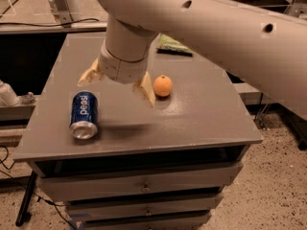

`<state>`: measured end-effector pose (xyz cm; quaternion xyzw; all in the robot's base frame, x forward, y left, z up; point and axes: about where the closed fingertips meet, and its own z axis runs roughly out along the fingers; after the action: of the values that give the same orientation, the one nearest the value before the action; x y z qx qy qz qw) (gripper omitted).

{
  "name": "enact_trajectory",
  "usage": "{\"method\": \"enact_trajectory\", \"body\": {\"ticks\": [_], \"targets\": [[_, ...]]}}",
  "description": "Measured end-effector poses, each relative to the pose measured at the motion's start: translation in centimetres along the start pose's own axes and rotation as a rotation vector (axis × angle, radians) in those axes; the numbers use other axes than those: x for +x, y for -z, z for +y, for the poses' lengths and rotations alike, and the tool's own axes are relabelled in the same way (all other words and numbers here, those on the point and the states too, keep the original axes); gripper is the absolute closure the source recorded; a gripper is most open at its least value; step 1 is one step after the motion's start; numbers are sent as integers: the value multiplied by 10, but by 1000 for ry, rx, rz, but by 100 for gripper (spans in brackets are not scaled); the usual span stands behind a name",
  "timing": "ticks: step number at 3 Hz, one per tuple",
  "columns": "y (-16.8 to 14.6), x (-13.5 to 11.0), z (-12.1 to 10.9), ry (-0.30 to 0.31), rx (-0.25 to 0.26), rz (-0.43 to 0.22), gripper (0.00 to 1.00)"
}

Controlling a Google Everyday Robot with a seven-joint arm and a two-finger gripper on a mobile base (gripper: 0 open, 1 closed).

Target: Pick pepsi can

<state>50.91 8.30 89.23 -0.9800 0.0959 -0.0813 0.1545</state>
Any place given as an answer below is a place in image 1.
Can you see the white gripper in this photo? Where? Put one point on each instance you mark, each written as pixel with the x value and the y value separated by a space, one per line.
pixel 121 68

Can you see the blue pepsi can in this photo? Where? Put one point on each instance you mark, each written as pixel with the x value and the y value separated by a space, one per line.
pixel 84 115

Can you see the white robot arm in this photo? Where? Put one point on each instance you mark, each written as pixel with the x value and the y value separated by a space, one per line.
pixel 264 49

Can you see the orange fruit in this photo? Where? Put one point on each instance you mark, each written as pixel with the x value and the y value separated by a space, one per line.
pixel 162 86

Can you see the green chip bag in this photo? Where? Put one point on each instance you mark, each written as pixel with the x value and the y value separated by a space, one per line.
pixel 166 44

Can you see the grey drawer cabinet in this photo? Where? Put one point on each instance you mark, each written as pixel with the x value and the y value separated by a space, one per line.
pixel 204 121

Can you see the grey side ledge left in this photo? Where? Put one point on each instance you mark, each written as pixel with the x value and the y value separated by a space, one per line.
pixel 21 111

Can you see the grey side ledge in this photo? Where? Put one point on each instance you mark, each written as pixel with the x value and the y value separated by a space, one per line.
pixel 249 94
pixel 21 111

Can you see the white pipe fitting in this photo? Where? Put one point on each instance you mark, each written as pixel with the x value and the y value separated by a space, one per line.
pixel 7 95

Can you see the top grey drawer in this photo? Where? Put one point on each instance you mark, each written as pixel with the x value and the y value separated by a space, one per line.
pixel 100 185

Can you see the grey drawer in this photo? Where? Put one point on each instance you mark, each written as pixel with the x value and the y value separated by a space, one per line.
pixel 144 208
pixel 100 185
pixel 157 222

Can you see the grey side ledge right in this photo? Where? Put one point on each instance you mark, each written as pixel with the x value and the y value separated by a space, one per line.
pixel 249 94

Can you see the middle grey drawer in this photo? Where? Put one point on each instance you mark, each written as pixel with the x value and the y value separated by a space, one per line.
pixel 144 208

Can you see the bottom grey drawer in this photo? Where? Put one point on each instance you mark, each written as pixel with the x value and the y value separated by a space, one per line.
pixel 157 222

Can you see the black metal leg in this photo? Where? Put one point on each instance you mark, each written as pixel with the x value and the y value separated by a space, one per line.
pixel 29 189

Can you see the grey metal rail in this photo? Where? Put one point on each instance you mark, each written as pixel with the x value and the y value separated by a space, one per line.
pixel 17 28

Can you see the left metal frame post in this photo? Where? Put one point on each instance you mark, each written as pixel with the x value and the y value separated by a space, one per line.
pixel 65 11

